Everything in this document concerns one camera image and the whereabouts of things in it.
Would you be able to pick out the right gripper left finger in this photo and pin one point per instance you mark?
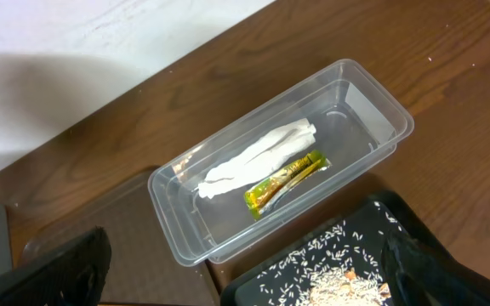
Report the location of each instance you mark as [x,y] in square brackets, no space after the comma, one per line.
[71,274]

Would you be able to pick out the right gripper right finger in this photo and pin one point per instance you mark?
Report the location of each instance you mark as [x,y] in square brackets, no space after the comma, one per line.
[419,275]

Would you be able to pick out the rice and food scraps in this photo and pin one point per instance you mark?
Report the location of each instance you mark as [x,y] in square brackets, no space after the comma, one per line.
[339,266]

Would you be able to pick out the green snack wrapper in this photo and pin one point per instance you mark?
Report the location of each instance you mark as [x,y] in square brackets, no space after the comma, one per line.
[263,196]

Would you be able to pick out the white napkin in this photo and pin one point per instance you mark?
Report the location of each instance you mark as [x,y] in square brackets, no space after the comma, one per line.
[260,159]

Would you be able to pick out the black waste tray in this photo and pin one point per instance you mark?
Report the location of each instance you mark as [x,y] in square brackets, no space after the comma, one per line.
[240,291]

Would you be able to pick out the dark brown serving tray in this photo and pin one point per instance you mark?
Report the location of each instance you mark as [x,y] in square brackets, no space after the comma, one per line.
[143,269]

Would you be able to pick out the clear plastic bin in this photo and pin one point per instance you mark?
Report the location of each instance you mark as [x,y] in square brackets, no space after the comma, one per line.
[358,124]

